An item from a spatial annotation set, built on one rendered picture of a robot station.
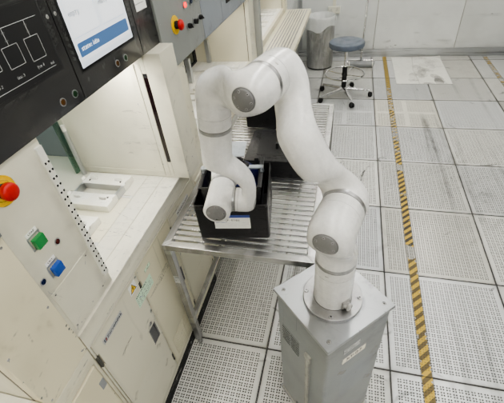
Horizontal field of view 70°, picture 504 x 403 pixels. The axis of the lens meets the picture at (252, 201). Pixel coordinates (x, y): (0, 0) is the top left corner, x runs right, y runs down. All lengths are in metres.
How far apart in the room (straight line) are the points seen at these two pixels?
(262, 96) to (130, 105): 0.86
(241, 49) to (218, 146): 1.91
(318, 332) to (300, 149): 0.59
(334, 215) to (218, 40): 2.17
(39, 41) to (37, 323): 0.66
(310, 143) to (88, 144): 1.15
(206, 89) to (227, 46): 1.97
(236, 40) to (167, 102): 1.47
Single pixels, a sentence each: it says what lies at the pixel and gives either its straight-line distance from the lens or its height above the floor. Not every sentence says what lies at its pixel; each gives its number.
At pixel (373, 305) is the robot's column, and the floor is 0.76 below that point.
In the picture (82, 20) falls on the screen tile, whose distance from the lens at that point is 1.13.
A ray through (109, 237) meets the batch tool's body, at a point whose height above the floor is 0.87.
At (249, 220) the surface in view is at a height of 0.86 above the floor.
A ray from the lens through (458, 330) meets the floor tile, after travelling 2.22.
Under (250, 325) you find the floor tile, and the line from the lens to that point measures 2.07.
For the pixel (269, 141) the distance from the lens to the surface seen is 1.79.
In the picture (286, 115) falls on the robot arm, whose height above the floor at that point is 1.39.
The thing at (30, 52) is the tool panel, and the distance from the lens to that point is 0.98.
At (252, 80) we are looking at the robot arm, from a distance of 0.74.
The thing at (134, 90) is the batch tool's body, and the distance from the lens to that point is 1.47.
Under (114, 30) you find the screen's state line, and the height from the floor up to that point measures 1.51.
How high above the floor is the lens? 1.77
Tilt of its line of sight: 40 degrees down
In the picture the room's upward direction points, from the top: 6 degrees counter-clockwise
